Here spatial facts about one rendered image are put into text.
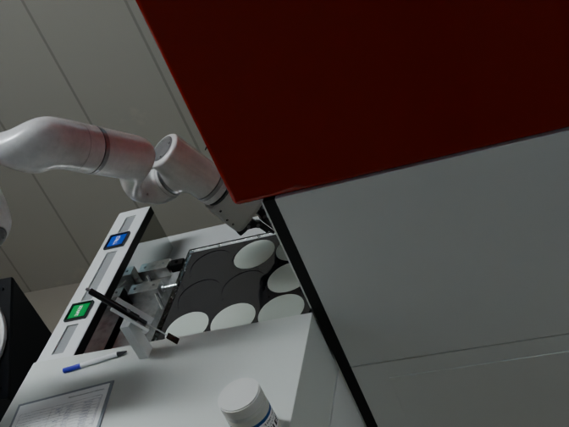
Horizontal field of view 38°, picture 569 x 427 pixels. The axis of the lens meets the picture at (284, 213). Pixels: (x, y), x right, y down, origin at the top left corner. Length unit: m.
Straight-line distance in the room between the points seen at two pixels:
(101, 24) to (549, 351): 2.25
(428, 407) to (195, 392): 0.46
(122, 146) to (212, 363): 0.43
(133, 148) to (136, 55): 1.73
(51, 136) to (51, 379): 0.53
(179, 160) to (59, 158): 0.30
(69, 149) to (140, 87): 1.89
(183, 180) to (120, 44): 1.63
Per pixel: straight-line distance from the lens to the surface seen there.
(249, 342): 1.52
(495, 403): 1.65
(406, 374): 1.60
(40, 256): 4.09
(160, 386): 1.54
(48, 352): 1.83
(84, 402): 1.62
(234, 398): 1.28
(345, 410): 1.61
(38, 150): 1.45
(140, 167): 1.59
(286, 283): 1.74
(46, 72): 3.48
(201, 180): 1.71
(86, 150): 1.49
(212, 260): 1.93
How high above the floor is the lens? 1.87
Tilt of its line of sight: 30 degrees down
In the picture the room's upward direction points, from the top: 24 degrees counter-clockwise
